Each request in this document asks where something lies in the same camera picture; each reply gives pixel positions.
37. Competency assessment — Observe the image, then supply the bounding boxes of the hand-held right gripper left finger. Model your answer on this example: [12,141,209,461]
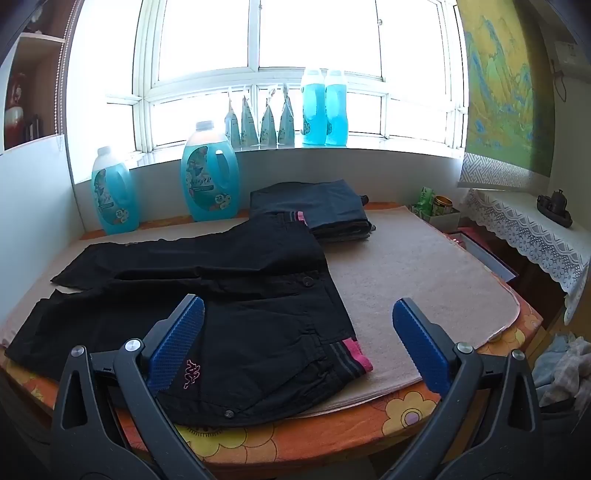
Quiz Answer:
[50,294,218,480]

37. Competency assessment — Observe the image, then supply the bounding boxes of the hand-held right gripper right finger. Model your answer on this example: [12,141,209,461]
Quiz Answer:
[383,298,543,480]

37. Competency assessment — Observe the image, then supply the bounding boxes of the black pants with pink trim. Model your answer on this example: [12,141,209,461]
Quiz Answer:
[4,212,374,428]

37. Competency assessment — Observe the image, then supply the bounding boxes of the folded dark grey pants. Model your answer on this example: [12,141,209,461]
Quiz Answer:
[249,180,377,243]

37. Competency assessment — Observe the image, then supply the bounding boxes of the beige towel mat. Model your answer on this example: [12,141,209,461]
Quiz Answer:
[0,205,520,416]

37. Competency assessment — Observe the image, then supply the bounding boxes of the pink gift box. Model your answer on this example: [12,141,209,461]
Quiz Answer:
[445,228,520,282]

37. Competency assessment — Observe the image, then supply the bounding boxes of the pile of light clothes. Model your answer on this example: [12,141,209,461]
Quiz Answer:
[531,332,591,409]

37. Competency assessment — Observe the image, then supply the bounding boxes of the small blue detergent bottle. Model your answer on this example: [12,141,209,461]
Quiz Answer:
[91,146,140,235]

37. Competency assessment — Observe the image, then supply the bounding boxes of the white lace cloth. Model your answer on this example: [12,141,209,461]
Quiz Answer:
[462,187,591,333]

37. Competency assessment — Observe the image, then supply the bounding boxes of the large blue detergent bottle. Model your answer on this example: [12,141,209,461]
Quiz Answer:
[180,121,240,223]

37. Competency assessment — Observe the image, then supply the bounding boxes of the dark teapot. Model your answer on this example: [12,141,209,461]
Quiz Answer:
[536,188,573,228]

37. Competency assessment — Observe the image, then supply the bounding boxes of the detergent refill pouch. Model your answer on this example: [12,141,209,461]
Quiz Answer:
[259,88,279,147]
[278,84,297,146]
[224,88,241,148]
[239,85,259,147]

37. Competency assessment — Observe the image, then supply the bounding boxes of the tall blue detergent bottle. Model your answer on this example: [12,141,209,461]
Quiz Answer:
[300,68,328,146]
[324,69,349,147]

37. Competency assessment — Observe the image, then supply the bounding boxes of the red vase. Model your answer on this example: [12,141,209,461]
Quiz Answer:
[4,69,31,151]

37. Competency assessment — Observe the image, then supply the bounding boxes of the wooden shelf cabinet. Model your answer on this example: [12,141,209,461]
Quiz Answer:
[0,0,77,155]

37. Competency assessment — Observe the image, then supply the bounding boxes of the landscape wall scroll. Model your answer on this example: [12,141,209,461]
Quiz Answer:
[457,0,555,190]

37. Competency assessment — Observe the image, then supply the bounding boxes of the white window frame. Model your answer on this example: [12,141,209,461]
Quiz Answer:
[106,0,467,155]

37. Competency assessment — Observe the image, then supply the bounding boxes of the white wall box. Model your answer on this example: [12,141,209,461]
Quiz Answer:
[551,41,583,70]

